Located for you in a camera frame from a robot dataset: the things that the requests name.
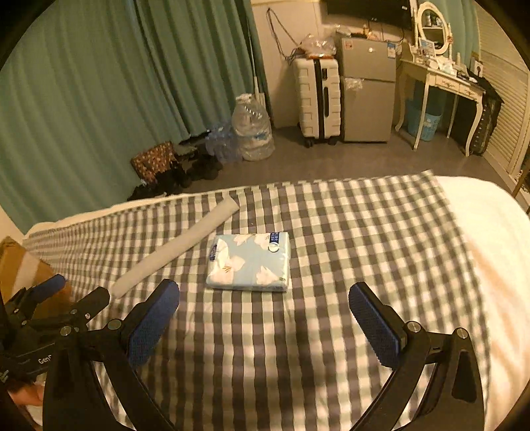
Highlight large clear water jug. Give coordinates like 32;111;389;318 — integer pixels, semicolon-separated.
231;93;276;162

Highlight white louvered door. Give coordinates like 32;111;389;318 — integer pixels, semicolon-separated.
472;4;530;175

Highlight wooden chair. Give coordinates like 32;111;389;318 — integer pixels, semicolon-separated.
511;157;530;200

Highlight white pole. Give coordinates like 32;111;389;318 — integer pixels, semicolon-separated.
246;17;268;121

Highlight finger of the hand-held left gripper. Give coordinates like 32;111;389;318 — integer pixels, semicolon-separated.
12;274;67;320
68;287;111;330

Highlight pack of water bottles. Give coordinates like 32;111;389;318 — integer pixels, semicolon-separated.
205;122;243;163

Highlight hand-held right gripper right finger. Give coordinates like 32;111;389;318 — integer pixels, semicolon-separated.
348;282;485;431

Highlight blue floral tissue pack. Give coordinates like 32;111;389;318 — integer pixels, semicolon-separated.
206;232;291;293

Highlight white suitcase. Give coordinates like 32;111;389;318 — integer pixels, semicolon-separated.
293;56;344;148

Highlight oval white vanity mirror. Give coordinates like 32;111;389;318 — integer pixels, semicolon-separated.
415;1;452;56

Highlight black wall cable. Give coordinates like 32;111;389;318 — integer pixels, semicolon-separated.
265;6;296;63

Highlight white dressing table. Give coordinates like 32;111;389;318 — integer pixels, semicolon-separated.
394;56;486;157

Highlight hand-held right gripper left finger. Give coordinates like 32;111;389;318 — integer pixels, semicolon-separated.
41;278;181;431

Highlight blue waste bin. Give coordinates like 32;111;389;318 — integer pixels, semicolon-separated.
405;98;443;139

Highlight teal curtain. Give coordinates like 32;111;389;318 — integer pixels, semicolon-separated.
0;0;266;233
431;0;481;59

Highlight white foam roll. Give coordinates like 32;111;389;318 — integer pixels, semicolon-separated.
112;197;241;300

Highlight black shoes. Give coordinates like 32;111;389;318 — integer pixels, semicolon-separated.
126;133;224;202

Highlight black garment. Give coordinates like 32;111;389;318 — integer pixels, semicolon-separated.
466;75;505;157

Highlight black wall television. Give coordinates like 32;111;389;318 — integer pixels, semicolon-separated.
325;0;415;31

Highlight brown patterned bag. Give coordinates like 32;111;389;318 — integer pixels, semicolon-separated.
130;141;177;185

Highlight white blanket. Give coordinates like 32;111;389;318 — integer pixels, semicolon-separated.
433;176;530;431

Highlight grey mini fridge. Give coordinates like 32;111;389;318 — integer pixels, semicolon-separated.
335;33;397;144

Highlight grey checkered blanket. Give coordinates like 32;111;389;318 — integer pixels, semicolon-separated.
23;172;491;431

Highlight clear plastic bag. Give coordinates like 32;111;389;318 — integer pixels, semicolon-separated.
296;34;337;59

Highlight cardboard box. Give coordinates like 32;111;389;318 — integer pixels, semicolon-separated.
0;236;73;320

